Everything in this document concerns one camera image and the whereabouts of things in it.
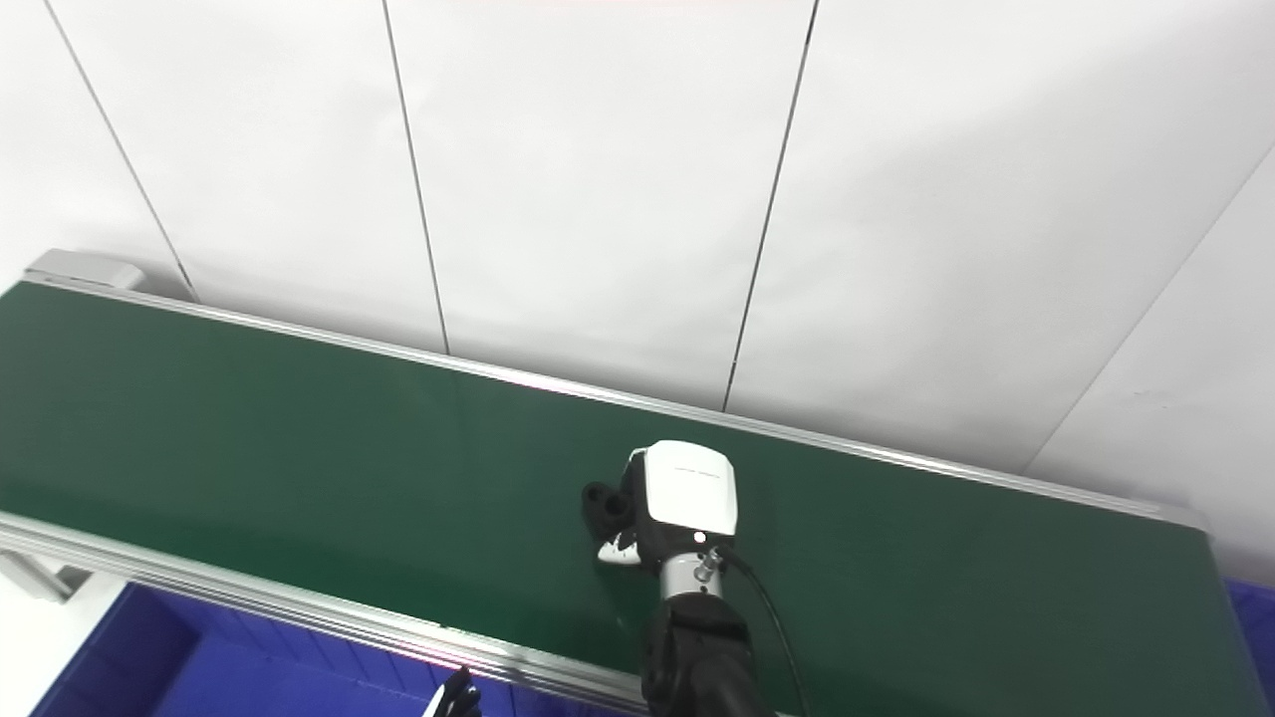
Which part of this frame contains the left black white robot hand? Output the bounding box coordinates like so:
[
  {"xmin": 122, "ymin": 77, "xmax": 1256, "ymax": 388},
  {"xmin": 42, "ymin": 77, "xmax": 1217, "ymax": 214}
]
[{"xmin": 428, "ymin": 667, "xmax": 484, "ymax": 717}]

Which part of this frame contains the large blue bin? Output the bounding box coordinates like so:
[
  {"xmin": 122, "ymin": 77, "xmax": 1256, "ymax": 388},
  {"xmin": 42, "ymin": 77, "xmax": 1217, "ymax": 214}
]
[{"xmin": 1225, "ymin": 578, "xmax": 1275, "ymax": 717}]

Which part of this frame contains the green conveyor belt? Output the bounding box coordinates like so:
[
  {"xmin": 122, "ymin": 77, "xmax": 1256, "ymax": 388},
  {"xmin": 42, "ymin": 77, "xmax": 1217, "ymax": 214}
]
[
  {"xmin": 0, "ymin": 249, "xmax": 1275, "ymax": 717},
  {"xmin": 0, "ymin": 281, "xmax": 1271, "ymax": 717}
]

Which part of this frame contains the blue bin with white part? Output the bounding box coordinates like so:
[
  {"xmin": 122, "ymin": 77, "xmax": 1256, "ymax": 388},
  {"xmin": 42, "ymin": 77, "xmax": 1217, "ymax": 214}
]
[{"xmin": 30, "ymin": 583, "xmax": 648, "ymax": 717}]

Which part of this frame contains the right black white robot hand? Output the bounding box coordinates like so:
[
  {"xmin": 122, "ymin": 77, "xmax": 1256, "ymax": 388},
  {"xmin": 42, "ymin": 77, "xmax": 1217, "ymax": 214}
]
[{"xmin": 596, "ymin": 440, "xmax": 740, "ymax": 575}]

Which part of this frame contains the black flange part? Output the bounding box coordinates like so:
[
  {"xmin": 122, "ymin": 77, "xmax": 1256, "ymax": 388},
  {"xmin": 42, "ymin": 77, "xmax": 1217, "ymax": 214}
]
[{"xmin": 581, "ymin": 481, "xmax": 635, "ymax": 530}]

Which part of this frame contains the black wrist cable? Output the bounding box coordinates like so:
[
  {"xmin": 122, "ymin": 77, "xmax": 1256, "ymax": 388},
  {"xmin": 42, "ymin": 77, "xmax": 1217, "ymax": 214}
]
[{"xmin": 712, "ymin": 545, "xmax": 810, "ymax": 717}]

